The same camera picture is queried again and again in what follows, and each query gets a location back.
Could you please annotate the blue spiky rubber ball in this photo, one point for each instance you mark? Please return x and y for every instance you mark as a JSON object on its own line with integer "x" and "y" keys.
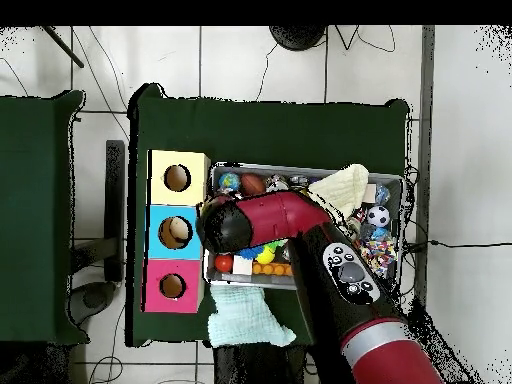
{"x": 250, "y": 252}

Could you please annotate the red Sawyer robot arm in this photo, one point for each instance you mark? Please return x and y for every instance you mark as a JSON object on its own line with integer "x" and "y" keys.
{"x": 280, "y": 216}

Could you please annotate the shallow mesh bin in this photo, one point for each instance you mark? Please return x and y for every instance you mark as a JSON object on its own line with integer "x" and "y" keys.
{"x": 260, "y": 280}

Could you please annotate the wooden box with three holes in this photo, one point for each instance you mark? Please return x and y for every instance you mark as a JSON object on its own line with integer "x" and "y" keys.
{"x": 176, "y": 200}

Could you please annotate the brown toy football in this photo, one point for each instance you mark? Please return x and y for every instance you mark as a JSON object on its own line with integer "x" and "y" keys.
{"x": 252, "y": 184}

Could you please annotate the globe print ball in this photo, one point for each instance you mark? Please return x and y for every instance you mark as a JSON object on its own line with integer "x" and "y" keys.
{"x": 229, "y": 181}

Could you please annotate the orange peg row toy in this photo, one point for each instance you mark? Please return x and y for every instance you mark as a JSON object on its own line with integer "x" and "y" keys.
{"x": 272, "y": 268}

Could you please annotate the red ball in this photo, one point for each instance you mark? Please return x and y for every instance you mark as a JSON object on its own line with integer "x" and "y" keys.
{"x": 224, "y": 263}

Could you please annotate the tan round toy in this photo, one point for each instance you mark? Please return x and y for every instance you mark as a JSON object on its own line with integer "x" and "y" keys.
{"x": 178, "y": 231}

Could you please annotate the cream yellow cloth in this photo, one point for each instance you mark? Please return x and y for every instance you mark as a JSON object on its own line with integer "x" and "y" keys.
{"x": 344, "y": 186}

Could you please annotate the mint green cloth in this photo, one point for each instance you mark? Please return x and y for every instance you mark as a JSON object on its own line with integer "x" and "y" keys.
{"x": 244, "y": 320}

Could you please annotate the black and white soccer ball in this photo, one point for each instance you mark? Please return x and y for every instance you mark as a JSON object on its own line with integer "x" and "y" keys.
{"x": 378, "y": 216}

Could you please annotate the black round base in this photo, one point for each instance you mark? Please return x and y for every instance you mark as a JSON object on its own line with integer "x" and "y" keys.
{"x": 298, "y": 38}

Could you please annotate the grey rounded base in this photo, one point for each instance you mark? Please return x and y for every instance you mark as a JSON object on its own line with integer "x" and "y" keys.
{"x": 94, "y": 300}

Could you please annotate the black rod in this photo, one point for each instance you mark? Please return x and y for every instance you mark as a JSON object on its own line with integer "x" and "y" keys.
{"x": 64, "y": 47}

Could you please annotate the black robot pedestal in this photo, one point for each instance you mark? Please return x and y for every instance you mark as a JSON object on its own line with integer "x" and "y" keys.
{"x": 256, "y": 368}

